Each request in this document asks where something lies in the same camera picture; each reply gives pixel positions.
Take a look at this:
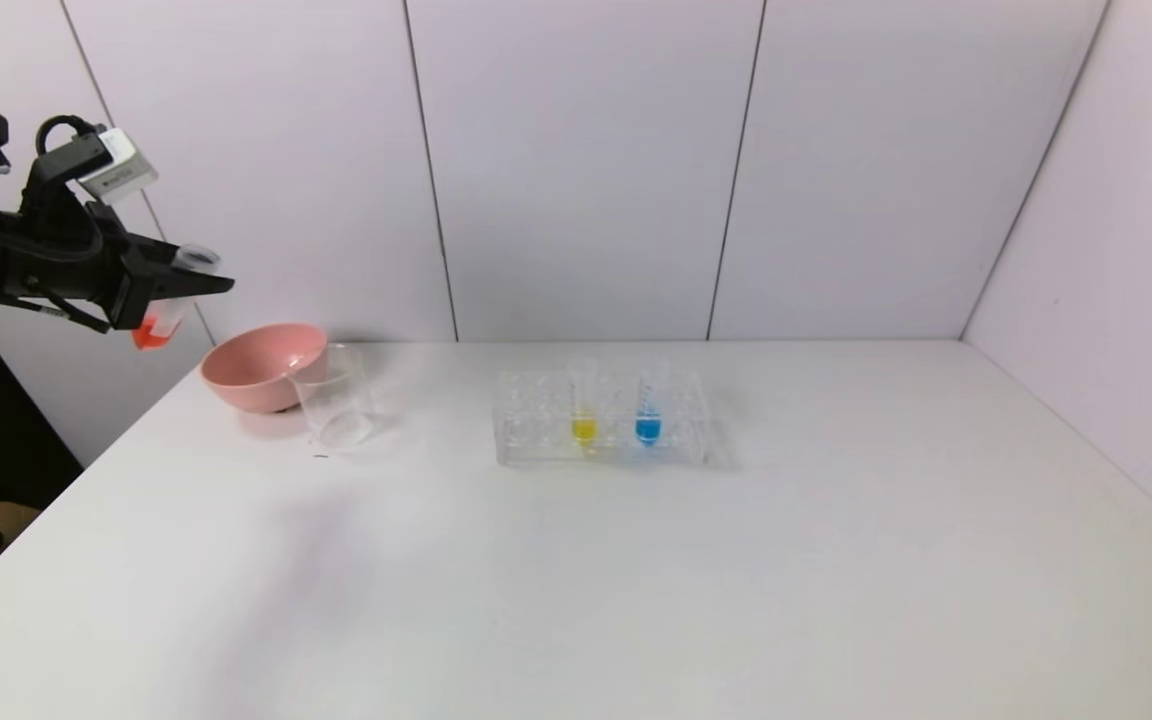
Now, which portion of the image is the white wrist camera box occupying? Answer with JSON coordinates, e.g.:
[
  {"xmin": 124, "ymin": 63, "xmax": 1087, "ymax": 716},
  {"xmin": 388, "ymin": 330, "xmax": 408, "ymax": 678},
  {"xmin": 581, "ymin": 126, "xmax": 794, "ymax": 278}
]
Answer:
[{"xmin": 76, "ymin": 128, "xmax": 159, "ymax": 206}]

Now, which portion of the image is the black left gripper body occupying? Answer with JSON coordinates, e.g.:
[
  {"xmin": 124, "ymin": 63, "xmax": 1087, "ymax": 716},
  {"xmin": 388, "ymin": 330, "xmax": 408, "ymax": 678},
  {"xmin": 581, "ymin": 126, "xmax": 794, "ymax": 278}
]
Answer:
[{"xmin": 0, "ymin": 200, "xmax": 155, "ymax": 332}]

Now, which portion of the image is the clear glass beaker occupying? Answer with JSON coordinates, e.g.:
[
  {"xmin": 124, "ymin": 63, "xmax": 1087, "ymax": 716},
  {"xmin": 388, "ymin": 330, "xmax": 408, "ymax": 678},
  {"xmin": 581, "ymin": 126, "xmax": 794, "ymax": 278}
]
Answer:
[{"xmin": 288, "ymin": 344, "xmax": 378, "ymax": 450}]

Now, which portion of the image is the clear acrylic test tube rack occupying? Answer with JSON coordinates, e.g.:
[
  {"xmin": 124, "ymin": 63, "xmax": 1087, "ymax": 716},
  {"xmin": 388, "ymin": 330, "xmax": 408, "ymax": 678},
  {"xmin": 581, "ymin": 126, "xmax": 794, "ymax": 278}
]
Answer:
[{"xmin": 493, "ymin": 368, "xmax": 712, "ymax": 467}]

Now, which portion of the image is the pink plastic bowl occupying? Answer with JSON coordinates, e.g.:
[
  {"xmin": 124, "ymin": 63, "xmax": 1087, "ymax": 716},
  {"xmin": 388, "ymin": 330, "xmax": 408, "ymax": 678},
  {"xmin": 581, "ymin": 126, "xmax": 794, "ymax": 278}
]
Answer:
[{"xmin": 202, "ymin": 324, "xmax": 330, "ymax": 415}]

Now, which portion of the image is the test tube with blue pigment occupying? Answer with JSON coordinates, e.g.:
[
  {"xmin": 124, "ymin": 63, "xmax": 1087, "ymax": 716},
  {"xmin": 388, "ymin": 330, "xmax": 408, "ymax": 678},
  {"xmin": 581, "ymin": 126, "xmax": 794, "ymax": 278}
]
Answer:
[{"xmin": 635, "ymin": 358, "xmax": 668, "ymax": 448}]

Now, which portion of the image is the test tube with yellow pigment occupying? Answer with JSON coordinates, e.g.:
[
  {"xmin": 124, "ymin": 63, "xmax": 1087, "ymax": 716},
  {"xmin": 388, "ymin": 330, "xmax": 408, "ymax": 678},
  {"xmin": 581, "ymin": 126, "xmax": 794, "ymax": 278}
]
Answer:
[{"xmin": 571, "ymin": 358, "xmax": 600, "ymax": 448}]

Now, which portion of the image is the test tube with red pigment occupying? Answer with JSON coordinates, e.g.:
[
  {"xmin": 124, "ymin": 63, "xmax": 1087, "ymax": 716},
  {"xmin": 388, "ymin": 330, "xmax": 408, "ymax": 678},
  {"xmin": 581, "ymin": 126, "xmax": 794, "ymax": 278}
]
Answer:
[{"xmin": 132, "ymin": 244, "xmax": 223, "ymax": 351}]

